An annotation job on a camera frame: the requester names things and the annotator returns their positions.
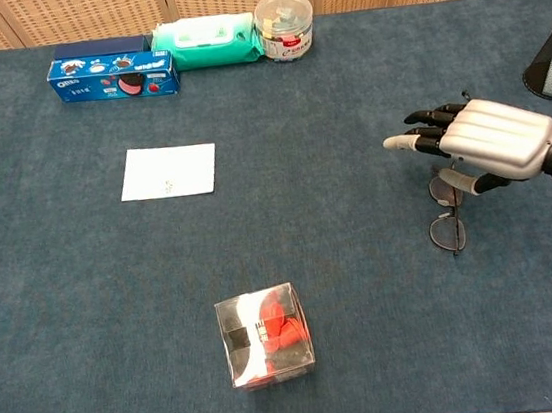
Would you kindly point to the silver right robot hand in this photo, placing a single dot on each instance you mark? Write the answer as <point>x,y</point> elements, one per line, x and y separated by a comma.
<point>499,139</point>

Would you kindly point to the thin metal eyeglasses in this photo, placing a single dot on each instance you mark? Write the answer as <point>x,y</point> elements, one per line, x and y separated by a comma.
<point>445,233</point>

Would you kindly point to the black mesh pen holder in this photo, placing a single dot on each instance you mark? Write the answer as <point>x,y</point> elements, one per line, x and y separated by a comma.
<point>539,71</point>

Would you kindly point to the clear round plastic jar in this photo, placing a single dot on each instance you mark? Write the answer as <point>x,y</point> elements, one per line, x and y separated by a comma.
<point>284,29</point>

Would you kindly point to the clear box with red contents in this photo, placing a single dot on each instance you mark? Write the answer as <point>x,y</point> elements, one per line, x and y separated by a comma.
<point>267,338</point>

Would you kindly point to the green wet wipes pack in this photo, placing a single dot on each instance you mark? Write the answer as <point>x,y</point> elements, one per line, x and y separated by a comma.
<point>205,44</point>

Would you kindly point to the white paper card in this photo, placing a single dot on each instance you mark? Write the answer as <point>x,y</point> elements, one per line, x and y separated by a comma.
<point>171,171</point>

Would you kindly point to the blue Oreo cookie box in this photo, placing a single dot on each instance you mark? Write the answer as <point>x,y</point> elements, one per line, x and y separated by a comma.
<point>109,81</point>

